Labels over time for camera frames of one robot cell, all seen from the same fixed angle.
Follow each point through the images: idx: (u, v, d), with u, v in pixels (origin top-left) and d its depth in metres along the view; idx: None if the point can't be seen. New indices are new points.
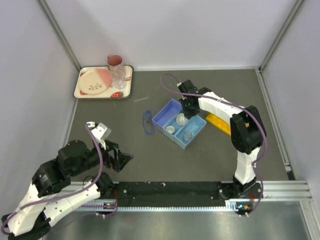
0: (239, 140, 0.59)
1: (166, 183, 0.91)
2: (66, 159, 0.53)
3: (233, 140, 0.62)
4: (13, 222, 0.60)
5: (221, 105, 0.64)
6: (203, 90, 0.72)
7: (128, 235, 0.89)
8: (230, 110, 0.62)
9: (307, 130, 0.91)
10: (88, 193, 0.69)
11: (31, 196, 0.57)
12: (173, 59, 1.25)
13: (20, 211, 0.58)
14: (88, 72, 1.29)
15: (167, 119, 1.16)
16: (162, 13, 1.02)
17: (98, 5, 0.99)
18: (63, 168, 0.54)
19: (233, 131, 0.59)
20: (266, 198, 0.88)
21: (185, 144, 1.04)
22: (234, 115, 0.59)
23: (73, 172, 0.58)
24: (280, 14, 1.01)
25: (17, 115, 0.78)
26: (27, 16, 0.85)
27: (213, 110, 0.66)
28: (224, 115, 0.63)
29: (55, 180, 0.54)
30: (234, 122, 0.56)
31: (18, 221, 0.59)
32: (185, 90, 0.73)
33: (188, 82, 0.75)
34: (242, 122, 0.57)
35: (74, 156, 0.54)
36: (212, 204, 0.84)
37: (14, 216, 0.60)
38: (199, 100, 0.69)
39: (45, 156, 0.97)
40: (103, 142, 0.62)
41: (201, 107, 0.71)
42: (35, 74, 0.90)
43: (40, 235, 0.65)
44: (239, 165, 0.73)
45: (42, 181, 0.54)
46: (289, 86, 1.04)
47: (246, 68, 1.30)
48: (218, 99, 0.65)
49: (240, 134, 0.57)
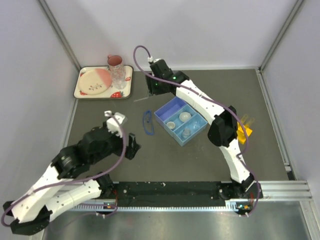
0: (216, 137, 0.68)
1: (166, 183, 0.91)
2: (90, 142, 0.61)
3: (209, 135, 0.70)
4: (20, 207, 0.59)
5: (202, 102, 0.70)
6: (181, 77, 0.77)
7: (128, 235, 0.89)
8: (211, 109, 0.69)
9: (307, 130, 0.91)
10: (90, 190, 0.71)
11: (48, 179, 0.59)
12: (173, 59, 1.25)
13: (33, 193, 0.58)
14: (88, 72, 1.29)
15: (169, 114, 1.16)
16: (161, 13, 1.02)
17: (98, 5, 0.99)
18: (85, 152, 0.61)
19: (212, 129, 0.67)
20: (266, 198, 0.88)
21: (183, 141, 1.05)
22: (216, 116, 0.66)
23: (92, 159, 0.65)
24: (279, 14, 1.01)
25: (16, 115, 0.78)
26: (26, 15, 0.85)
27: (193, 103, 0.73)
28: (204, 112, 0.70)
29: (77, 163, 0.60)
30: (216, 124, 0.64)
31: (26, 206, 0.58)
32: (159, 70, 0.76)
33: (162, 62, 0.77)
34: (222, 122, 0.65)
35: (98, 141, 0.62)
36: (212, 204, 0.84)
37: (22, 201, 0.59)
38: (178, 90, 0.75)
39: (46, 155, 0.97)
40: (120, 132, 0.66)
41: (177, 94, 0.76)
42: (35, 73, 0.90)
43: (39, 228, 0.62)
44: (229, 164, 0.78)
45: (64, 164, 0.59)
46: (289, 86, 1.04)
47: (247, 68, 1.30)
48: (199, 94, 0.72)
49: (220, 133, 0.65)
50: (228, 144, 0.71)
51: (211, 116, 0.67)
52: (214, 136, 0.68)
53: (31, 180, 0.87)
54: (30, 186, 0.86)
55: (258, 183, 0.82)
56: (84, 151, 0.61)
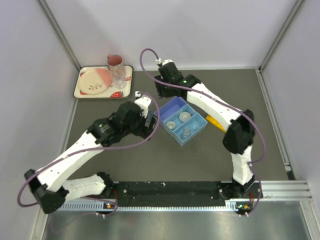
0: (232, 144, 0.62)
1: (166, 183, 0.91)
2: (130, 113, 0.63)
3: (224, 141, 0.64)
4: (49, 173, 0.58)
5: (216, 106, 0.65)
6: (192, 80, 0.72)
7: (129, 235, 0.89)
8: (226, 113, 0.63)
9: (307, 130, 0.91)
10: (97, 182, 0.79)
11: (84, 144, 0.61)
12: (173, 58, 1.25)
13: (68, 158, 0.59)
14: (88, 72, 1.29)
15: (169, 114, 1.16)
16: (161, 13, 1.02)
17: (98, 5, 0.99)
18: (120, 121, 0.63)
19: (227, 136, 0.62)
20: (266, 197, 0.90)
21: (183, 141, 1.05)
22: (232, 121, 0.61)
23: (121, 132, 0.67)
24: (279, 14, 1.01)
25: (16, 115, 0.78)
26: (26, 15, 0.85)
27: (205, 108, 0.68)
28: (218, 116, 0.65)
29: (113, 131, 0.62)
30: (232, 129, 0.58)
31: (58, 171, 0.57)
32: (168, 74, 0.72)
33: (171, 65, 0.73)
34: (240, 128, 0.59)
35: (136, 112, 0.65)
36: (212, 204, 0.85)
37: (51, 167, 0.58)
38: (189, 94, 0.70)
39: (46, 155, 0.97)
40: (146, 113, 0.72)
41: (188, 98, 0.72)
42: (35, 73, 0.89)
43: (56, 205, 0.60)
44: (235, 166, 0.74)
45: (102, 131, 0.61)
46: (289, 86, 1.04)
47: (247, 68, 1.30)
48: (213, 98, 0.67)
49: (237, 139, 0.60)
50: (243, 151, 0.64)
51: (227, 121, 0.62)
52: (229, 143, 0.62)
53: None
54: None
55: (260, 184, 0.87)
56: (119, 121, 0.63)
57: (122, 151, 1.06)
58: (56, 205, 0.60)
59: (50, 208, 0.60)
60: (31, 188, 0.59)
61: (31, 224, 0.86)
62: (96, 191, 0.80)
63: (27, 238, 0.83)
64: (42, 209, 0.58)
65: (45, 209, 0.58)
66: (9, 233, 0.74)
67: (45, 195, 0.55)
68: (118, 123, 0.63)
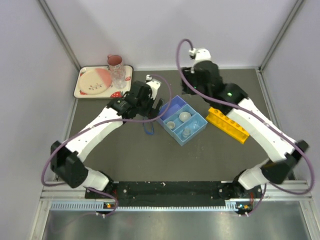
0: (276, 177, 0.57)
1: (166, 183, 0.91)
2: (141, 89, 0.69)
3: (265, 170, 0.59)
4: (76, 142, 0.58)
5: (268, 133, 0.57)
6: (238, 93, 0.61)
7: (129, 235, 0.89)
8: (280, 143, 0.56)
9: (307, 130, 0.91)
10: (104, 180, 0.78)
11: (106, 117, 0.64)
12: (173, 58, 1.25)
13: (93, 128, 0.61)
14: (88, 72, 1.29)
15: (170, 114, 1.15)
16: (161, 13, 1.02)
17: (98, 5, 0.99)
18: (134, 97, 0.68)
19: (275, 168, 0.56)
20: (266, 197, 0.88)
21: (183, 141, 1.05)
22: (287, 155, 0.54)
23: (134, 110, 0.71)
24: (280, 14, 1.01)
25: (16, 115, 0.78)
26: (26, 15, 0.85)
27: (251, 130, 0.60)
28: (268, 145, 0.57)
29: (129, 106, 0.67)
30: (287, 164, 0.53)
31: (86, 139, 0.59)
32: (209, 79, 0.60)
33: (214, 67, 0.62)
34: (293, 165, 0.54)
35: (146, 88, 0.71)
36: (212, 204, 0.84)
37: (79, 136, 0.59)
38: (234, 111, 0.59)
39: (46, 155, 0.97)
40: (155, 94, 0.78)
41: (230, 114, 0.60)
42: (35, 73, 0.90)
43: (78, 178, 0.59)
44: (251, 179, 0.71)
45: (121, 105, 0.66)
46: (289, 86, 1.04)
47: (247, 68, 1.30)
48: (265, 122, 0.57)
49: (286, 174, 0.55)
50: None
51: (280, 154, 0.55)
52: (273, 174, 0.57)
53: (32, 180, 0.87)
54: (30, 186, 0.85)
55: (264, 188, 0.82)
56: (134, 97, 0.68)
57: (122, 151, 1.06)
58: (81, 178, 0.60)
59: (75, 181, 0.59)
60: (55, 161, 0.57)
61: (31, 224, 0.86)
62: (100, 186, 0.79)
63: (27, 238, 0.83)
64: (68, 180, 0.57)
65: (72, 180, 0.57)
66: (10, 233, 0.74)
67: (77, 160, 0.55)
68: (132, 100, 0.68)
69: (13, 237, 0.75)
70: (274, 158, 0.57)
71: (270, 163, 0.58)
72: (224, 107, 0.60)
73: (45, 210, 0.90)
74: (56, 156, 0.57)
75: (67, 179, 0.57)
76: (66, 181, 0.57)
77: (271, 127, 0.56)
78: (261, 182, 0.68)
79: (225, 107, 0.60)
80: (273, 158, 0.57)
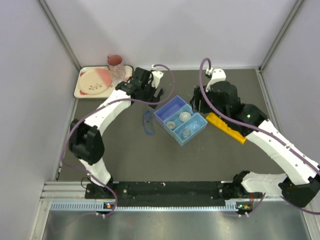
0: (299, 199, 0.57)
1: (166, 183, 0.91)
2: (144, 72, 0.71)
3: (286, 192, 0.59)
4: (94, 119, 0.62)
5: (289, 156, 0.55)
6: (257, 114, 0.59)
7: (129, 235, 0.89)
8: (302, 167, 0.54)
9: (308, 130, 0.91)
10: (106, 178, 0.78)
11: (116, 96, 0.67)
12: (173, 59, 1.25)
13: (107, 106, 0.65)
14: (88, 72, 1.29)
15: (170, 114, 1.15)
16: (161, 14, 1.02)
17: (98, 5, 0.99)
18: (138, 81, 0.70)
19: (299, 192, 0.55)
20: (266, 198, 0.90)
21: (183, 141, 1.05)
22: (310, 179, 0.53)
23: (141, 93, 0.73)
24: (280, 14, 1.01)
25: (16, 115, 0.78)
26: (26, 15, 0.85)
27: (272, 152, 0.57)
28: (290, 168, 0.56)
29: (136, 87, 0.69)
30: (313, 192, 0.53)
31: (103, 116, 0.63)
32: (228, 101, 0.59)
33: (232, 89, 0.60)
34: (317, 190, 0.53)
35: (149, 72, 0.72)
36: (212, 204, 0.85)
37: (95, 114, 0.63)
38: (254, 133, 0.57)
39: (46, 155, 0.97)
40: (157, 83, 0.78)
41: (249, 136, 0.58)
42: (35, 73, 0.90)
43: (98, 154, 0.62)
44: (259, 186, 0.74)
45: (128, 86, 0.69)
46: (290, 86, 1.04)
47: (247, 68, 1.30)
48: (286, 145, 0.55)
49: (310, 199, 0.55)
50: None
51: (303, 179, 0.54)
52: (295, 196, 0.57)
53: (32, 180, 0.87)
54: (30, 186, 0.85)
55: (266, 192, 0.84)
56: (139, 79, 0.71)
57: (122, 151, 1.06)
58: (98, 153, 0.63)
59: (93, 157, 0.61)
60: (75, 138, 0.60)
61: (31, 224, 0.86)
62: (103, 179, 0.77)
63: (27, 238, 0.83)
64: (88, 155, 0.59)
65: (92, 155, 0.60)
66: (10, 233, 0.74)
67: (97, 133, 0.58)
68: (136, 84, 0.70)
69: (13, 237, 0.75)
70: (296, 181, 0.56)
71: (292, 185, 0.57)
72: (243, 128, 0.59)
73: (45, 210, 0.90)
74: (75, 134, 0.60)
75: (88, 155, 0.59)
76: (86, 157, 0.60)
77: (294, 152, 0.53)
78: (270, 192, 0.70)
79: (244, 128, 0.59)
80: (295, 180, 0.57)
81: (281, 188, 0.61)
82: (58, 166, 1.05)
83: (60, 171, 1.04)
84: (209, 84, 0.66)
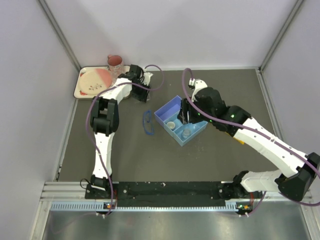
0: (294, 192, 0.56)
1: (166, 183, 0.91)
2: (137, 67, 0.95)
3: (282, 187, 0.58)
4: (108, 94, 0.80)
5: (276, 149, 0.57)
6: (240, 114, 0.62)
7: (129, 235, 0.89)
8: (290, 158, 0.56)
9: (308, 130, 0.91)
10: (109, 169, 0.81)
11: (122, 81, 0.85)
12: (173, 58, 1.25)
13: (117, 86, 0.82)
14: (88, 72, 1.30)
15: (170, 115, 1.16)
16: (161, 14, 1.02)
17: (98, 5, 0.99)
18: (134, 72, 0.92)
19: (292, 184, 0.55)
20: (266, 198, 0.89)
21: (183, 141, 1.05)
22: (299, 169, 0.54)
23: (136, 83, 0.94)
24: (280, 15, 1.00)
25: (16, 115, 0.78)
26: (26, 15, 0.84)
27: (260, 148, 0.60)
28: (278, 160, 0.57)
29: (134, 75, 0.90)
30: (301, 180, 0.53)
31: (116, 92, 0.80)
32: (212, 104, 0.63)
33: (215, 93, 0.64)
34: (307, 180, 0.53)
35: (140, 69, 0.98)
36: (212, 204, 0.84)
37: (109, 92, 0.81)
38: (239, 131, 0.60)
39: (46, 156, 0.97)
40: (147, 81, 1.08)
41: (236, 135, 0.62)
42: (35, 74, 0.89)
43: (115, 124, 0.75)
44: (256, 184, 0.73)
45: (129, 75, 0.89)
46: (290, 86, 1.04)
47: (247, 68, 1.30)
48: (271, 138, 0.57)
49: (303, 189, 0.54)
50: None
51: (292, 169, 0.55)
52: (290, 189, 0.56)
53: (32, 180, 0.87)
54: (29, 187, 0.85)
55: (264, 192, 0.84)
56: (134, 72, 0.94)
57: (122, 151, 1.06)
58: (117, 124, 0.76)
59: (114, 126, 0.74)
60: (96, 113, 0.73)
61: (31, 224, 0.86)
62: (107, 168, 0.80)
63: (28, 238, 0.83)
64: (110, 123, 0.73)
65: (113, 123, 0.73)
66: (9, 234, 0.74)
67: (115, 103, 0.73)
68: (133, 74, 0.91)
69: (12, 238, 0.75)
70: (287, 174, 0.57)
71: (286, 179, 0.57)
72: (230, 127, 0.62)
73: (45, 210, 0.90)
74: (96, 109, 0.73)
75: (108, 121, 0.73)
76: (108, 126, 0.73)
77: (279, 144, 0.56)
78: (268, 189, 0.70)
79: (230, 128, 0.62)
80: (286, 173, 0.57)
81: (277, 183, 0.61)
82: (58, 166, 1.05)
83: (60, 171, 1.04)
84: (194, 94, 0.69)
